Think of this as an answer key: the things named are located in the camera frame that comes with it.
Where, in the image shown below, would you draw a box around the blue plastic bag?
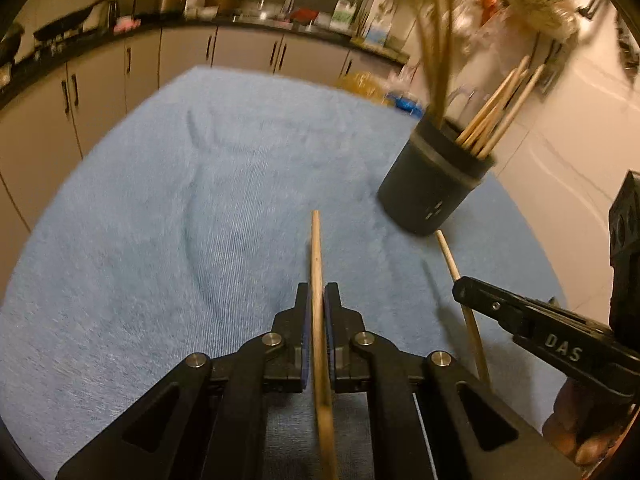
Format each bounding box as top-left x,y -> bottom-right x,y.
391,90 -> 427,117

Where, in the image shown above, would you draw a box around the dark grey chopstick holder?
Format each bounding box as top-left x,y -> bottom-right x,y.
377,112 -> 496,237

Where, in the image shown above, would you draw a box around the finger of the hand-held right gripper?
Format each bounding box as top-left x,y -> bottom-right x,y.
452,275 -> 640,399

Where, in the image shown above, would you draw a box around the black wok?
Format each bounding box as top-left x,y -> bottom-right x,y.
32,0 -> 115,44

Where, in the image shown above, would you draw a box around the blue terry cloth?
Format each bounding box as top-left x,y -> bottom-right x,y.
0,65 -> 568,480

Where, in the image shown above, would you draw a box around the cream kitchen cabinets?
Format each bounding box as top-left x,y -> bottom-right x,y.
0,25 -> 409,233

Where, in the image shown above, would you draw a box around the green label detergent bottle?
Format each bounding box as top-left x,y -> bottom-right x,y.
329,0 -> 358,32

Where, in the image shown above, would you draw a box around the clear glass pitcher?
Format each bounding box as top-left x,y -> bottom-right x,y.
446,86 -> 482,122

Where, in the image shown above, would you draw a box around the hanging bag with white contents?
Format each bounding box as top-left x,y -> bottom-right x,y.
504,0 -> 582,44

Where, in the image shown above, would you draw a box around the yellow plastic bag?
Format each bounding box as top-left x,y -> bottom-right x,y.
336,71 -> 389,104

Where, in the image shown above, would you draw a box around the wall socket with plug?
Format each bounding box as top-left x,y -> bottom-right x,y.
537,66 -> 562,94

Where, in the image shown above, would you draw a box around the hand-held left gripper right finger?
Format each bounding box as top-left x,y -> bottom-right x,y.
324,282 -> 584,480

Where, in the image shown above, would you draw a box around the black kitchen countertop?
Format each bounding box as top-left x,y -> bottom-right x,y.
0,9 -> 409,107

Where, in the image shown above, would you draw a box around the blue label plastic bottle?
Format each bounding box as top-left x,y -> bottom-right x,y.
364,18 -> 389,47

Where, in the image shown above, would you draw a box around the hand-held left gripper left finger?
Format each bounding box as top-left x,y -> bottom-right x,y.
56,282 -> 312,480

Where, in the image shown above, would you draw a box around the bunch of chopsticks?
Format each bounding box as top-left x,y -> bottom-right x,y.
415,0 -> 547,160

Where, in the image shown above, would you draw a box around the dark cooking pot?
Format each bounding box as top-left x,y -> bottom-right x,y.
0,21 -> 27,67

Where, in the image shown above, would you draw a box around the light wooden chopstick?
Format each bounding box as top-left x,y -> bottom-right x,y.
435,230 -> 494,392
309,210 -> 339,480

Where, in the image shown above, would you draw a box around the person's right hand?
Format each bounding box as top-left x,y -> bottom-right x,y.
541,377 -> 628,467

